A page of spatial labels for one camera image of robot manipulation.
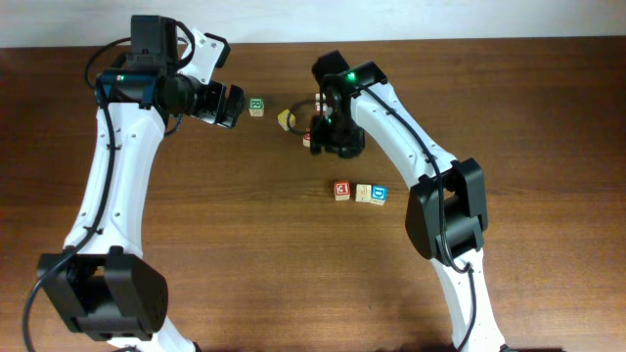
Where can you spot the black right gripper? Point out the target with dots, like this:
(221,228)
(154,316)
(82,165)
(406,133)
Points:
(351,150)

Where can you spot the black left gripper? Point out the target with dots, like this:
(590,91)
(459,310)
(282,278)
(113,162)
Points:
(216,94)

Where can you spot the red letter A block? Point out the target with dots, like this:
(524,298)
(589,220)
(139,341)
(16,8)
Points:
(306,140)

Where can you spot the red letter E block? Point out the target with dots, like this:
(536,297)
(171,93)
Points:
(342,190)

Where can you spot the plain letter J block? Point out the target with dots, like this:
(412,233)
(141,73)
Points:
(363,193)

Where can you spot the blue letter D block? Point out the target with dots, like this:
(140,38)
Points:
(378,194)

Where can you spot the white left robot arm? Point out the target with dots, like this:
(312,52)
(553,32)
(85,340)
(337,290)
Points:
(99,283)

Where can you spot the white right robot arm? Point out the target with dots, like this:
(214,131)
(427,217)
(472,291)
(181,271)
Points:
(446,215)

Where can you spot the green letter R block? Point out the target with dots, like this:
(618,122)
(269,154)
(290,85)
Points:
(256,107)

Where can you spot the red pattern wooden block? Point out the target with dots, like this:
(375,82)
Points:
(319,103)

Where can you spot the yellow wooden block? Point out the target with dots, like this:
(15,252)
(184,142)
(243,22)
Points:
(286,120)

